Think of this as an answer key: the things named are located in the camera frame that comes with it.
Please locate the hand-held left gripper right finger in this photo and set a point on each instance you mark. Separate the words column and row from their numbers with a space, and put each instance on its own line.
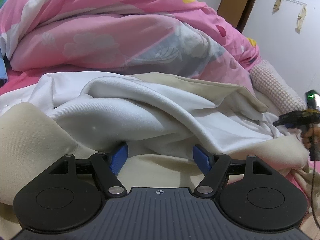
column 201, row 158

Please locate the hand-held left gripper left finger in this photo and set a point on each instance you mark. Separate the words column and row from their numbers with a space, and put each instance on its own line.
column 118, row 160

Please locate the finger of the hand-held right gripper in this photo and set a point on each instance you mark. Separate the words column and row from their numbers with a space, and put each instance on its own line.
column 285, row 121

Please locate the beige zip jacket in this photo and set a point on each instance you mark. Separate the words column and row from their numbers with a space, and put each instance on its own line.
column 150, row 105

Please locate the person's right hand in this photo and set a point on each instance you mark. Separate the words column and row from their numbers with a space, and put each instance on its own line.
column 315, row 135

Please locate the pink checked knit cloth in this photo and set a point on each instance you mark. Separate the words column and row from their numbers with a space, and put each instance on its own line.
column 275, row 85

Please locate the pink flower-print blanket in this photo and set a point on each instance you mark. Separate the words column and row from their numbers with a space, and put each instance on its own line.
column 15, row 78

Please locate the pink floral duvet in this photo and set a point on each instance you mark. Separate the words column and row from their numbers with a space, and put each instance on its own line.
column 87, row 30

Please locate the blue cloth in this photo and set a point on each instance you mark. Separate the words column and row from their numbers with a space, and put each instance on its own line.
column 1, row 65

